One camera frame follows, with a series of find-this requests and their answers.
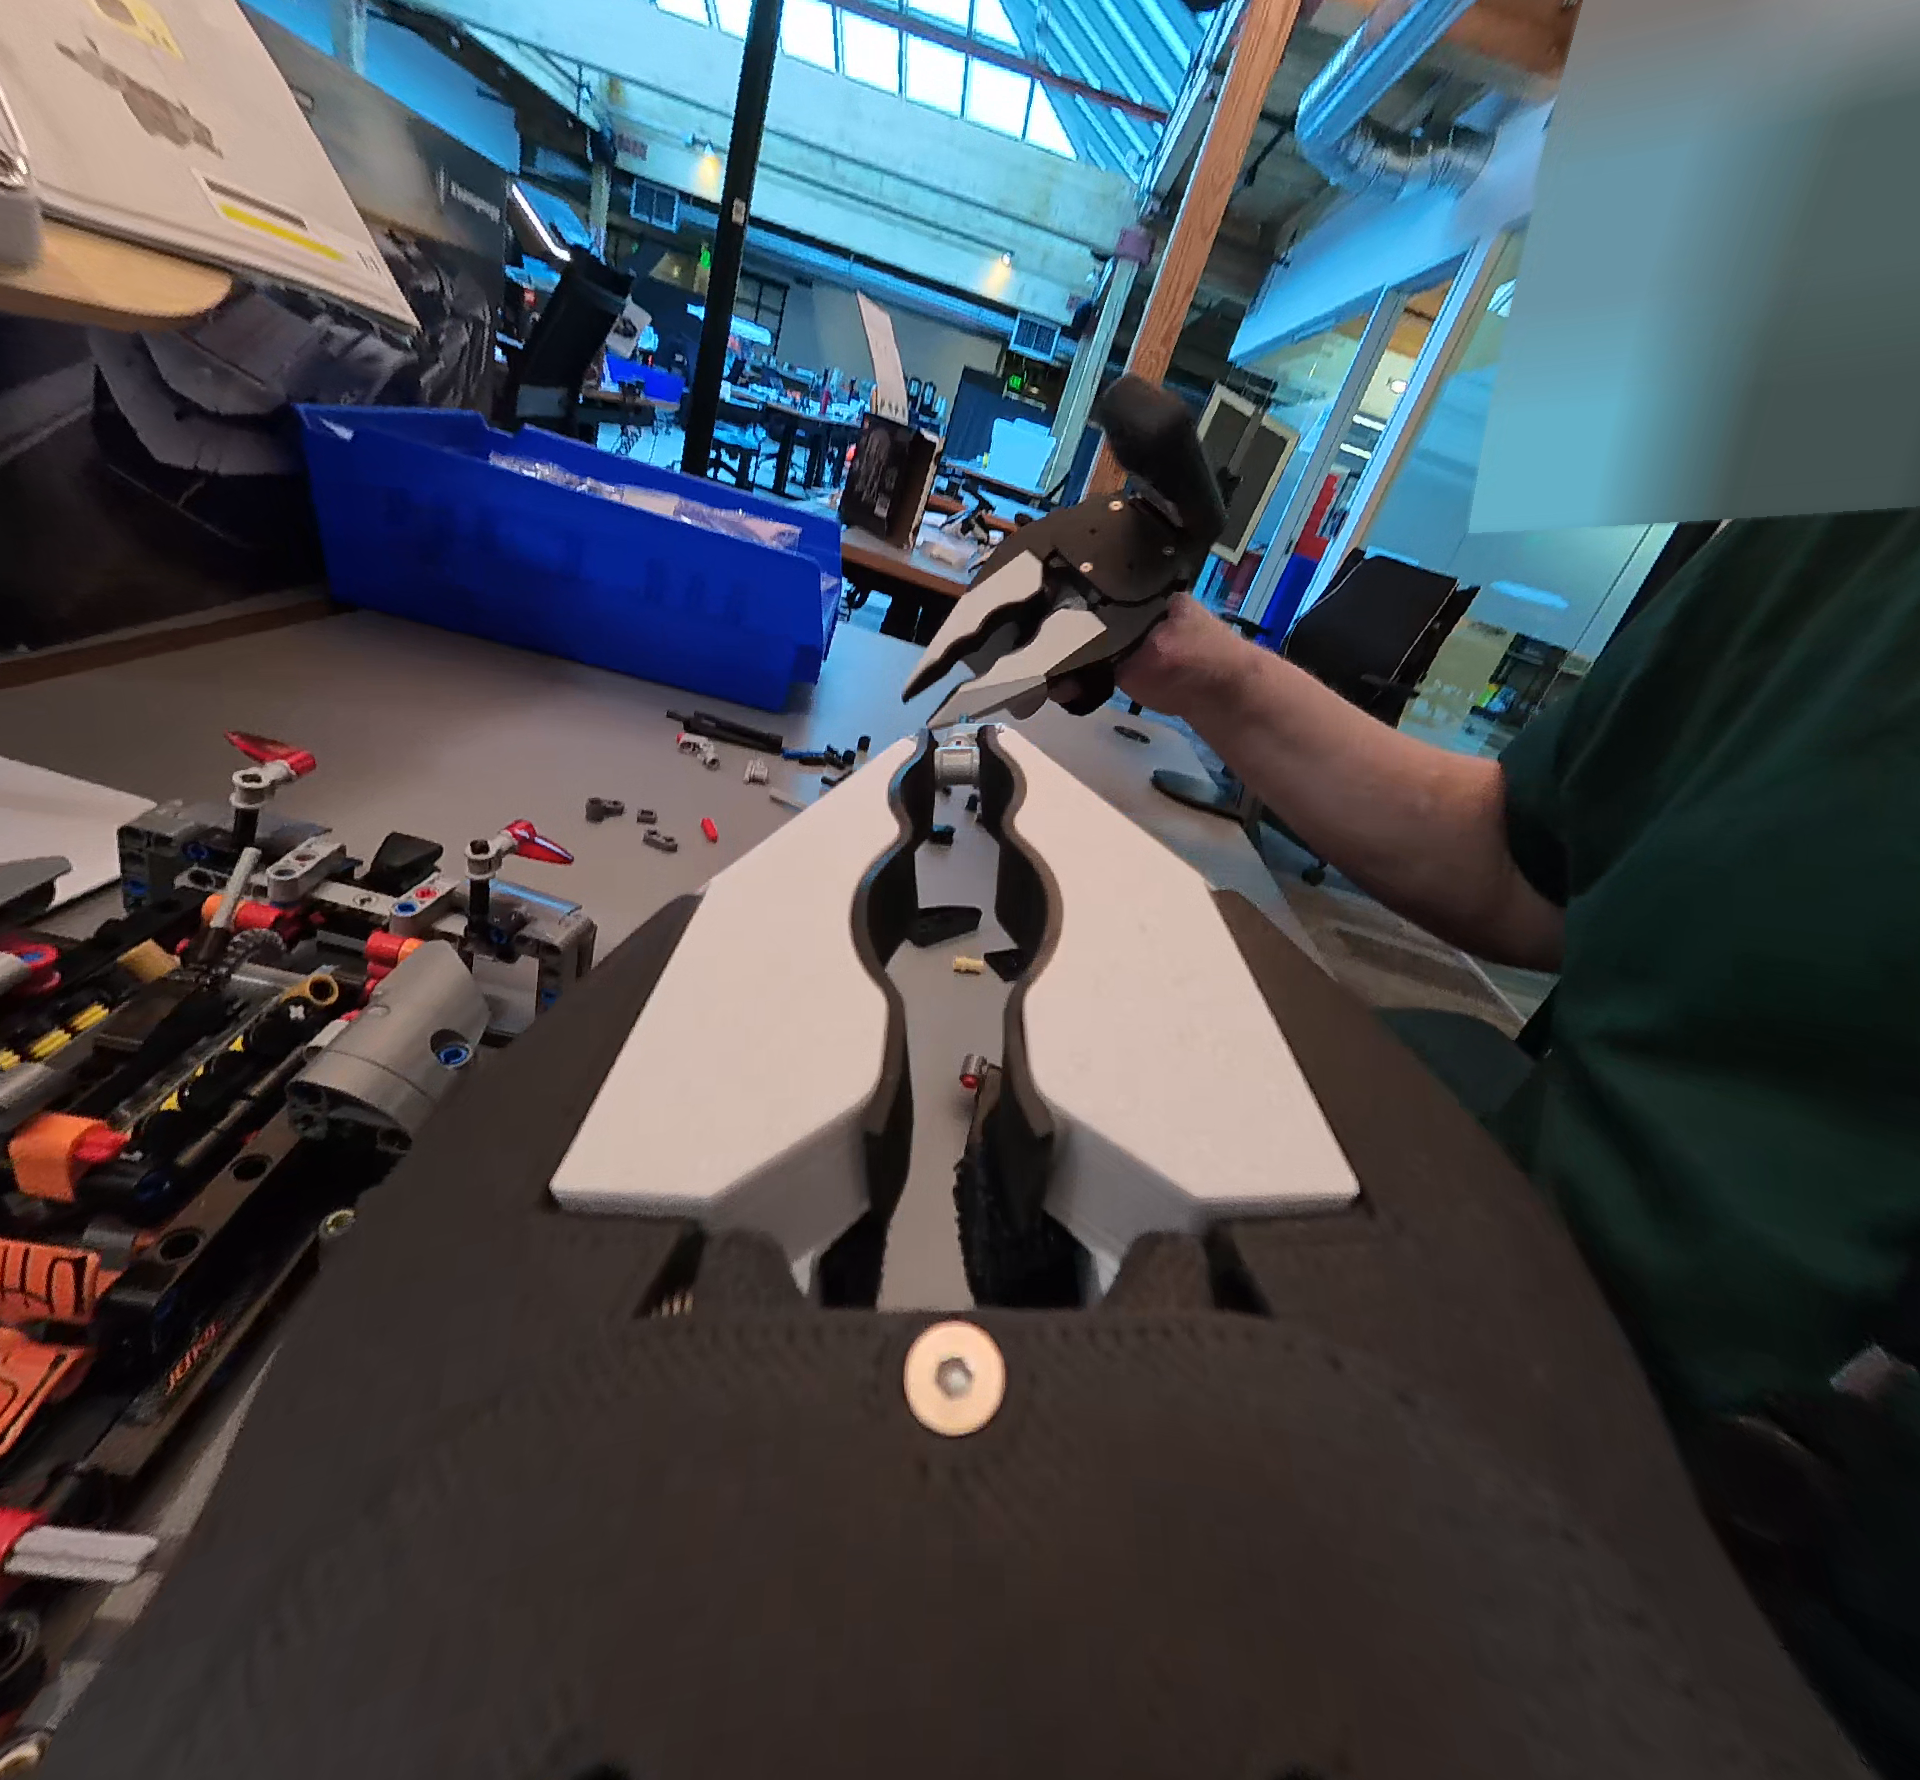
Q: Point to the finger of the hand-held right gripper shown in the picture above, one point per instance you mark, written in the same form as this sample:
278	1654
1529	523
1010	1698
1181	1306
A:
990	604
1034	663

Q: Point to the blue plastic parts bin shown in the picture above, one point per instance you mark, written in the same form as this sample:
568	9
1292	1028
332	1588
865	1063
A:
526	595

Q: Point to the dark cardboard box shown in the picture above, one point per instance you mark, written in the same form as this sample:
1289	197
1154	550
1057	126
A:
885	482

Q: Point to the black lego wedge piece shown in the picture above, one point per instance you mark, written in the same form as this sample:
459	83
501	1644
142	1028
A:
947	927

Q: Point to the silver ventilation duct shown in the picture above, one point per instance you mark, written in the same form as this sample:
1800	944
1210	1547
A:
1427	26

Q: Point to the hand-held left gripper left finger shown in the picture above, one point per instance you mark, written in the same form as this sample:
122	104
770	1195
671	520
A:
734	1044

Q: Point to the black support pole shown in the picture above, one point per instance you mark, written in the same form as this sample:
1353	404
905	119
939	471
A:
744	160

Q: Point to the clear plastic parts bags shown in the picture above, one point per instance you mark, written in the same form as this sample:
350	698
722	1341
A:
675	509

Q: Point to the lego technic car chassis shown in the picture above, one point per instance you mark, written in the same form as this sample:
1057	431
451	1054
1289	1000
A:
226	1044

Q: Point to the black framed screen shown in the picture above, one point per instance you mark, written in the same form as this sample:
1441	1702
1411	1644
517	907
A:
1261	461

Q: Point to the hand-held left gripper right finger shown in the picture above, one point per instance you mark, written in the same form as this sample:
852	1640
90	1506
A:
1170	1044

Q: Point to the wooden post red bracket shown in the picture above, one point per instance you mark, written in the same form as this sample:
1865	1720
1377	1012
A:
1214	190

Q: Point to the lego instruction booklet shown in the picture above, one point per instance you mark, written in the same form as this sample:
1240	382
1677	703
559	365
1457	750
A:
182	57

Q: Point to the light grey lego connector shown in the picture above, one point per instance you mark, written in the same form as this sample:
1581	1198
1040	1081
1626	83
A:
956	760

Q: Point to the person's right hand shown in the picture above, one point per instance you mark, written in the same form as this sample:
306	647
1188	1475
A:
1193	663

